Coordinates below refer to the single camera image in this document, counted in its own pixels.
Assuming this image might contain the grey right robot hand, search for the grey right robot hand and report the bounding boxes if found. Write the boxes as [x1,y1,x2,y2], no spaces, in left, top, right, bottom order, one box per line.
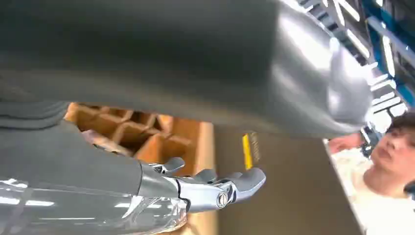
[0,0,374,235]

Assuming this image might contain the wooden compartment box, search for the wooden compartment box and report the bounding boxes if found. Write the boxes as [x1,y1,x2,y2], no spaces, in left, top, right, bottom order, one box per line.
[65,102,218,235]

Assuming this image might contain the pale printed card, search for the pale printed card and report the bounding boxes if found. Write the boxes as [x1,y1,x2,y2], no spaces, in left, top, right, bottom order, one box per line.
[81,129,132,157]

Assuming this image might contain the grey laptop with yellow sticker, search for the grey laptop with yellow sticker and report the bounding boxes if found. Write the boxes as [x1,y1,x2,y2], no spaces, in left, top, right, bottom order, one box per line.
[214,124,365,235]

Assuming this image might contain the person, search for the person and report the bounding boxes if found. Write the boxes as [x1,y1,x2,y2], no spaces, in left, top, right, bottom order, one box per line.
[324,112,415,235]

